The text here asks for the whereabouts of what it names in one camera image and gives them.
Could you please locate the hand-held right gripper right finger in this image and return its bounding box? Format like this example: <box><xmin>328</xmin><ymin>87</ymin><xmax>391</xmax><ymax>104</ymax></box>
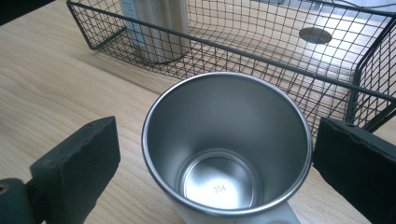
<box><xmin>311</xmin><ymin>117</ymin><xmax>396</xmax><ymax>224</ymax></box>

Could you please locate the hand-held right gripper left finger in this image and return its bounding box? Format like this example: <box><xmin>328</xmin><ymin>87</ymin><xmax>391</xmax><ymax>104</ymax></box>
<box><xmin>29</xmin><ymin>116</ymin><xmax>121</xmax><ymax>224</ymax></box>

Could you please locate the black wire mesh basket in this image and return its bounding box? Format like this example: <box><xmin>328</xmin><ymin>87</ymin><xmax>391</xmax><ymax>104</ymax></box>
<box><xmin>65</xmin><ymin>0</ymin><xmax>396</xmax><ymax>147</ymax></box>

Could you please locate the white mug with steel interior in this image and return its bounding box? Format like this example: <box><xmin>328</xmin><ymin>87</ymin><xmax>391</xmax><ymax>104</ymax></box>
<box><xmin>141</xmin><ymin>71</ymin><xmax>314</xmax><ymax>224</ymax></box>

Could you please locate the stainless steel tumbler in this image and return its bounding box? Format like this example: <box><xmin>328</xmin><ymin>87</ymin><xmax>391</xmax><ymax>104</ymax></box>
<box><xmin>119</xmin><ymin>0</ymin><xmax>191</xmax><ymax>65</ymax></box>

